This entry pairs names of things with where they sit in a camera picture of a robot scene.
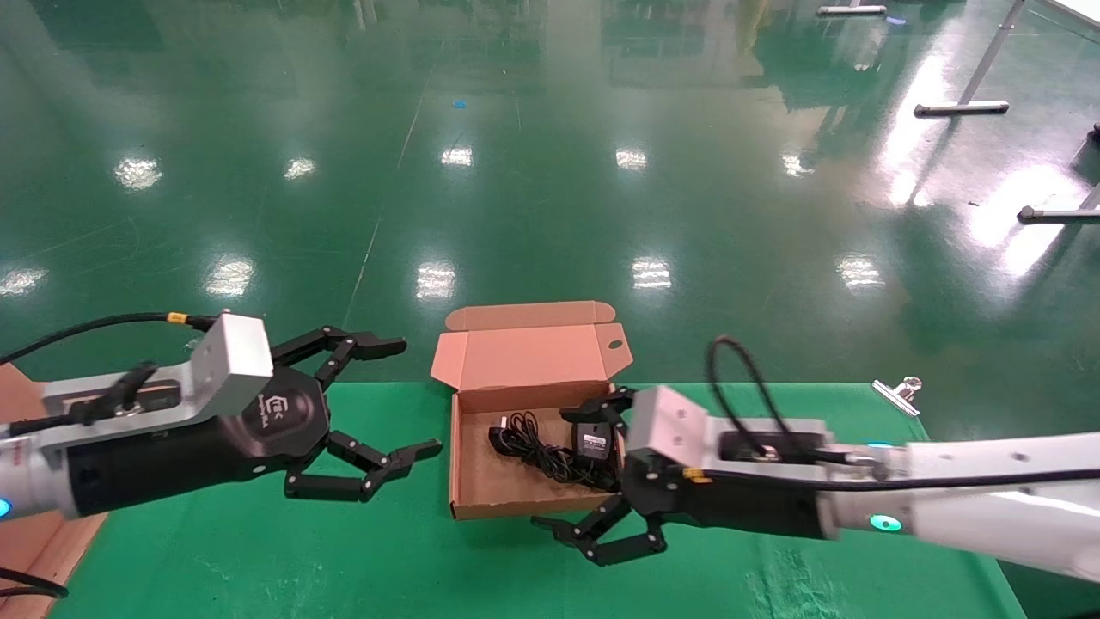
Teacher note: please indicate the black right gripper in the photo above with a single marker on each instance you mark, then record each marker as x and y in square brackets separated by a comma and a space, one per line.
[748, 507]

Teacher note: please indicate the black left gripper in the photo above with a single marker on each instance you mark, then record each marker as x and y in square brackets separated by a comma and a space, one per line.
[172, 464]

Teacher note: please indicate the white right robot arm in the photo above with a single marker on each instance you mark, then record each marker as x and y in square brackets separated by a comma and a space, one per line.
[988, 507]

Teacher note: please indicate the open brown cardboard box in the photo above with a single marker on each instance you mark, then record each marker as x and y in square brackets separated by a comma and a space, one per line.
[524, 361]

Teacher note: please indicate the green table cloth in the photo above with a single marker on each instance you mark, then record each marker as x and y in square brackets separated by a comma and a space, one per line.
[430, 567]

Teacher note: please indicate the silver binder clip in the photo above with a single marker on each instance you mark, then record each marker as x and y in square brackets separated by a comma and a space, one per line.
[894, 397]

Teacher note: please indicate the brown carton with black print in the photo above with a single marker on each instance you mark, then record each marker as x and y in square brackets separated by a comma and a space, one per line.
[15, 387]

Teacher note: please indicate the white table leg with foot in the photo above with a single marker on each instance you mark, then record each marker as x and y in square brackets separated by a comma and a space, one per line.
[962, 108]

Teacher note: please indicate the dark-tipped table leg with foot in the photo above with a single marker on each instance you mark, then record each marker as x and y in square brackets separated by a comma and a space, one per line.
[1057, 214]

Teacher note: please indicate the short white table foot bar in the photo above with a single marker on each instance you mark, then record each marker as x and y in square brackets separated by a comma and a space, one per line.
[851, 10]

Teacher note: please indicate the white background table top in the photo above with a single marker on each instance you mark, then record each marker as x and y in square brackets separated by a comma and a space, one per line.
[1084, 10]

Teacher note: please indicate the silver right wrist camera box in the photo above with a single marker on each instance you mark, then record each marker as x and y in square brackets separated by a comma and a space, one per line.
[666, 425]

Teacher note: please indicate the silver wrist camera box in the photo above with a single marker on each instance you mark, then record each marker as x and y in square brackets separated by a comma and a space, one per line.
[666, 425]
[232, 352]

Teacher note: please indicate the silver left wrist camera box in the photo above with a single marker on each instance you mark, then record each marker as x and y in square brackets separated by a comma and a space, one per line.
[232, 352]

